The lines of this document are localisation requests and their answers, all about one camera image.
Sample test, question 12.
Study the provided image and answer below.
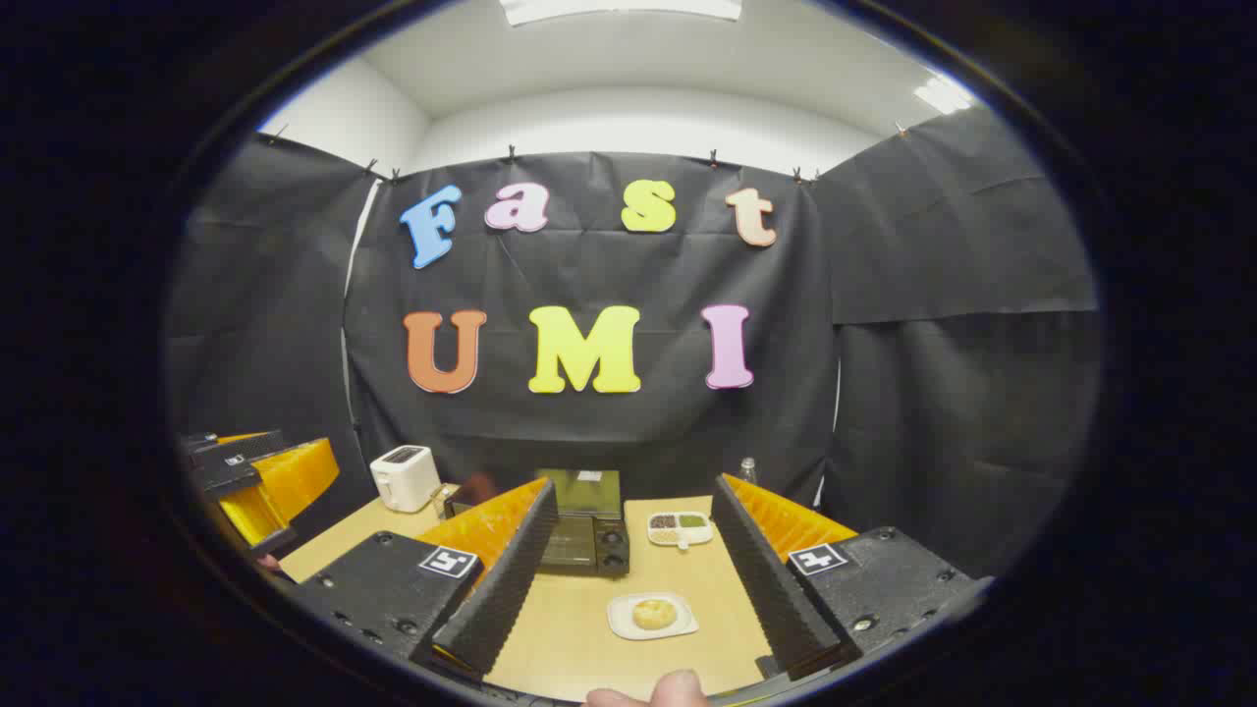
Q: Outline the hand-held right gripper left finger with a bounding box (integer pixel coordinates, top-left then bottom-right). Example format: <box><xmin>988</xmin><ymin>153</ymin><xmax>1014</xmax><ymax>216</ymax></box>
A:
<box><xmin>290</xmin><ymin>478</ymin><xmax>560</xmax><ymax>683</ymax></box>

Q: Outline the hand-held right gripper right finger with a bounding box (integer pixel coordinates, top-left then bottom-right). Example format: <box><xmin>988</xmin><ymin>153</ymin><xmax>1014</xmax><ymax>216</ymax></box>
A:
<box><xmin>711</xmin><ymin>473</ymin><xmax>988</xmax><ymax>680</ymax></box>

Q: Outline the black electric oven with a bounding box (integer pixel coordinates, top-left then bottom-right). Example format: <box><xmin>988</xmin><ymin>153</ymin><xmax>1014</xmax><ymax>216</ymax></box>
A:
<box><xmin>444</xmin><ymin>468</ymin><xmax>631</xmax><ymax>577</ymax></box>

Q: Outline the white square plate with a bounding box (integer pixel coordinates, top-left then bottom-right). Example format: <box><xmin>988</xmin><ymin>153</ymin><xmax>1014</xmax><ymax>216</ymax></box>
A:
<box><xmin>606</xmin><ymin>591</ymin><xmax>700</xmax><ymax>641</ymax></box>

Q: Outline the white sectioned plate with beans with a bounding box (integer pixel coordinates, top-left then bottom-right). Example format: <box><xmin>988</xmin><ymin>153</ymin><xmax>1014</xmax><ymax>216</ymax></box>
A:
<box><xmin>646</xmin><ymin>511</ymin><xmax>715</xmax><ymax>551</ymax></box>

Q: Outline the white toaster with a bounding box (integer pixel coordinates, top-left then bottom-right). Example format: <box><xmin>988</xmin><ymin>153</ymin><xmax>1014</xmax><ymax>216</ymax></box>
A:
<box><xmin>370</xmin><ymin>445</ymin><xmax>442</xmax><ymax>513</ymax></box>

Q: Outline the black backdrop cloth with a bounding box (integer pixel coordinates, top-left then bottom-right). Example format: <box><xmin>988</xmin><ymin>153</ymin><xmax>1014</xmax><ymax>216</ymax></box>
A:
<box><xmin>165</xmin><ymin>106</ymin><xmax>1101</xmax><ymax>580</ymax></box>

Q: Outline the ceiling light panel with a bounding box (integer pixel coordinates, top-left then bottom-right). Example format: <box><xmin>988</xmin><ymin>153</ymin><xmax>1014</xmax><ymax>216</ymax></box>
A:
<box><xmin>499</xmin><ymin>0</ymin><xmax>744</xmax><ymax>27</ymax></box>
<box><xmin>913</xmin><ymin>77</ymin><xmax>975</xmax><ymax>116</ymax></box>

